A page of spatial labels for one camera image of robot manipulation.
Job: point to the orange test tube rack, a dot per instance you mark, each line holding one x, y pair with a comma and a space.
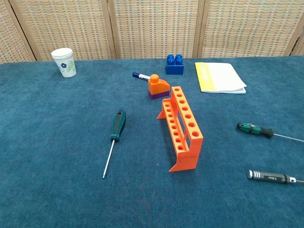
187, 156

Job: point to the blue building brick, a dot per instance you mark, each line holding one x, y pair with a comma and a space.
174, 67

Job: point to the blue capped white marker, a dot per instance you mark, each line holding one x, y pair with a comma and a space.
142, 76

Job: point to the orange and purple toy block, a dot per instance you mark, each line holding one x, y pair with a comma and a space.
158, 88

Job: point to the woven folding screen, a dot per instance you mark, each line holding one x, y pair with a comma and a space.
154, 26

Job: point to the small dark green tube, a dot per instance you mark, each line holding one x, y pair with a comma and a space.
255, 129

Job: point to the white floral paper cup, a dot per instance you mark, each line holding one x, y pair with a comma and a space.
63, 59

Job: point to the grey metal precision screwdriver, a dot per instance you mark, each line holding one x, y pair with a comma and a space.
268, 176

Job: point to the yellow and white notebook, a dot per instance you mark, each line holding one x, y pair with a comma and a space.
221, 77

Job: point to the blue carpet table cover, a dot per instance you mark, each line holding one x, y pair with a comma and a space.
59, 142

